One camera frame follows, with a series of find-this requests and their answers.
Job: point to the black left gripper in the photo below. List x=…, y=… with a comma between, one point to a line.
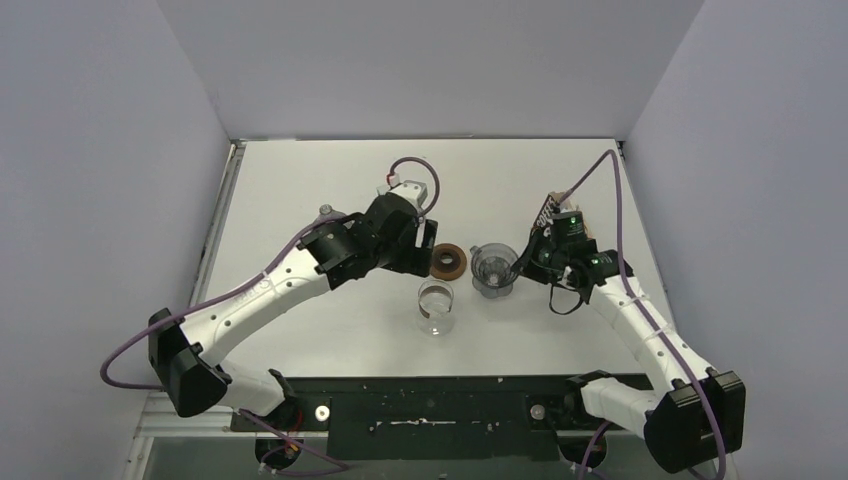
x=426, y=241

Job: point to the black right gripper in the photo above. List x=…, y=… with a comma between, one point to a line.
x=527, y=266

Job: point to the clear plastic coffee dripper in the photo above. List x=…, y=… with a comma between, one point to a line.
x=491, y=268

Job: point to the clear glass carafe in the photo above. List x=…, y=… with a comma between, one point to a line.
x=435, y=304

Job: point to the orange black coffee filter box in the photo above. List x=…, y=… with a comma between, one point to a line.
x=555, y=206

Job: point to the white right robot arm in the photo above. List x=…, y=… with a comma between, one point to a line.
x=692, y=412

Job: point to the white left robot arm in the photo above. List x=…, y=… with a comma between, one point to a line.
x=343, y=249

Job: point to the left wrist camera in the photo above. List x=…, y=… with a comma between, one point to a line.
x=414, y=192

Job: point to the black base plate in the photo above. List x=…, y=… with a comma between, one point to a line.
x=343, y=421

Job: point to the aluminium rail frame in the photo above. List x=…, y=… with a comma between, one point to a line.
x=188, y=351

